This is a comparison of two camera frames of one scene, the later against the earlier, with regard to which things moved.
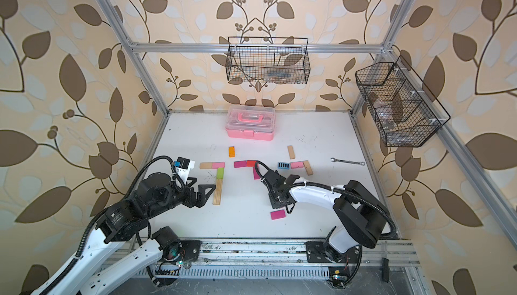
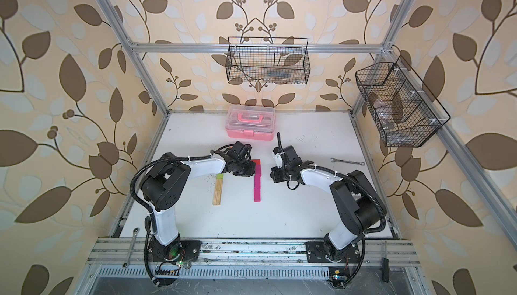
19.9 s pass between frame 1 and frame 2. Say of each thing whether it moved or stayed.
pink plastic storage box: stayed
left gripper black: moved
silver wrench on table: stayed
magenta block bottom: moved
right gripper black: moved
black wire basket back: stayed
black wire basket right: stayed
